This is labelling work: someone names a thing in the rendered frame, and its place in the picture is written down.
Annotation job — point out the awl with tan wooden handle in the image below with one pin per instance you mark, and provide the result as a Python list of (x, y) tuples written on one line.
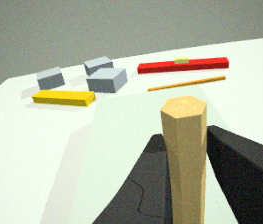
[(184, 127)]

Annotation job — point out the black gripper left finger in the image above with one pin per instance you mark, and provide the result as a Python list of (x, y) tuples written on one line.
[(146, 194)]

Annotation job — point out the orange thin stick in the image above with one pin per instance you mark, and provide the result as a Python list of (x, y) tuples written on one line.
[(197, 82)]

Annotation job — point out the red spirit level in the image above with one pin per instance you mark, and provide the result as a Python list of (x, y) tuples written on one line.
[(182, 64)]

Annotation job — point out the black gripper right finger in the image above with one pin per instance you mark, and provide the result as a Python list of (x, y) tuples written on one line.
[(237, 164)]

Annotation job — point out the grey block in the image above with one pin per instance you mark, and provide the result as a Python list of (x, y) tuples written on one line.
[(93, 66), (108, 80), (50, 79)]

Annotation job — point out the yellow flat bar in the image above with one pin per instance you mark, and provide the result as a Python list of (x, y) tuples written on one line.
[(81, 98)]

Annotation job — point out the white panel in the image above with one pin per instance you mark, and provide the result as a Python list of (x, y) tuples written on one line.
[(120, 130)]

